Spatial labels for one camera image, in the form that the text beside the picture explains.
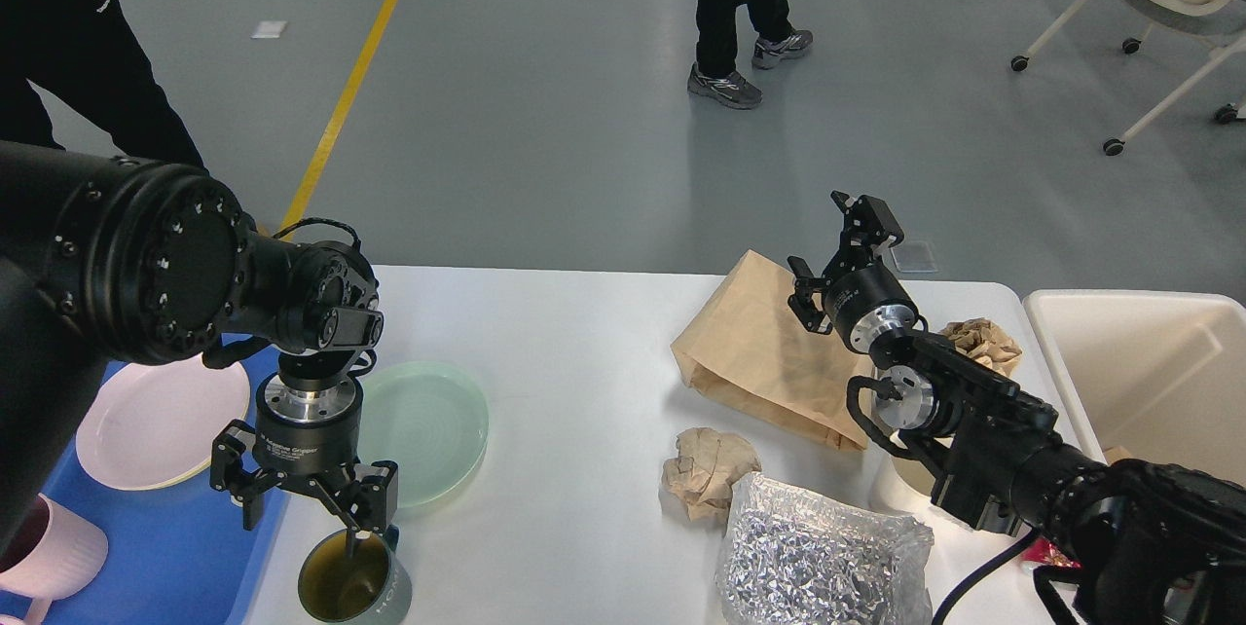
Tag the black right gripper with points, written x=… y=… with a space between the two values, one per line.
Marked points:
x=866 y=300

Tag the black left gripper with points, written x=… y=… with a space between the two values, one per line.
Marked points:
x=305 y=437

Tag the green mug yellow inside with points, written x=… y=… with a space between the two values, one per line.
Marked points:
x=345 y=580

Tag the brown paper ball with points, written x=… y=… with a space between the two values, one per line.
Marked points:
x=707 y=465

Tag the white cup under arm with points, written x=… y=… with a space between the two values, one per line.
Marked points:
x=900 y=487

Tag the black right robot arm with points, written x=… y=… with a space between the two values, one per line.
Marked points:
x=1151 y=543

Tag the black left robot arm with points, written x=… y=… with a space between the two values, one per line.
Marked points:
x=149 y=262

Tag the brown paper bag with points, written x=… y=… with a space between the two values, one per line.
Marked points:
x=747 y=350

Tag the blue plastic tray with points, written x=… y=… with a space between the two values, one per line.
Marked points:
x=179 y=555

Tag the light green plate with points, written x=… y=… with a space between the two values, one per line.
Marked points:
x=428 y=417

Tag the crumpled paper ball right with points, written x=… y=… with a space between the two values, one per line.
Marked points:
x=986 y=343

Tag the pink plate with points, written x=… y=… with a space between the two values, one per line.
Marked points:
x=153 y=426

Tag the pink mug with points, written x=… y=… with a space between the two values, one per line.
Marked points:
x=54 y=555

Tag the silver foil bubble bag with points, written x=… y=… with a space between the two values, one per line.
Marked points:
x=791 y=556

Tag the white plastic bin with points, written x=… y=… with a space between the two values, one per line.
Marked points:
x=1158 y=376

